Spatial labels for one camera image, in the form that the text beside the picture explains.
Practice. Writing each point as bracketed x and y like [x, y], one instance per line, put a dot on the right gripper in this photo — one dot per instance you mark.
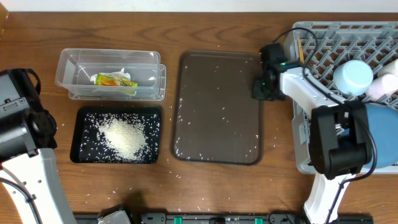
[260, 94]

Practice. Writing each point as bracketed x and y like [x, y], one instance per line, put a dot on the dark brown serving tray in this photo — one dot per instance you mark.
[216, 118]

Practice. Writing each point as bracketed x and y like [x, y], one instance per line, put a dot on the light blue bowl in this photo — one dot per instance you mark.
[353, 77]

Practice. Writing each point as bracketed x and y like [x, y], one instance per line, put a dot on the pink cup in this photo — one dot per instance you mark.
[385, 85]

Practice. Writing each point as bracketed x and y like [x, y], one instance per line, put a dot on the dark blue plate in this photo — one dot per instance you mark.
[383, 127]

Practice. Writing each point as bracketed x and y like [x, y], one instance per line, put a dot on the yellow green snack wrapper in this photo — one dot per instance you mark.
[123, 82]

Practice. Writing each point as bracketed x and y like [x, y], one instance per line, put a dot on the white tissue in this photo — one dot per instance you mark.
[121, 74]

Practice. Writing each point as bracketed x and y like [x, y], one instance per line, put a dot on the pile of white rice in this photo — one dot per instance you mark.
[124, 138]

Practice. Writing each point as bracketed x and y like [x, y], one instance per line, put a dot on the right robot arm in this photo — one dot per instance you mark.
[341, 147]

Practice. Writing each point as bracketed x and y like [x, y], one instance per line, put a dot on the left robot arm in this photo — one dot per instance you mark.
[28, 164]

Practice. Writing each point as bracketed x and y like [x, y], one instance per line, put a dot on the grey dishwasher rack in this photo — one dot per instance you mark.
[375, 43]

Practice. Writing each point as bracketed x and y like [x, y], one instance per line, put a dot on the black plastic tray bin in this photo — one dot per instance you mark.
[77, 140]

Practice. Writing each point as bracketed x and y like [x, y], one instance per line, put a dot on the clear plastic bin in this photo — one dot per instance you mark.
[76, 66]

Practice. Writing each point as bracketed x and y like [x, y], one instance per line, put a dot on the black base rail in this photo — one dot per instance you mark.
[124, 214]

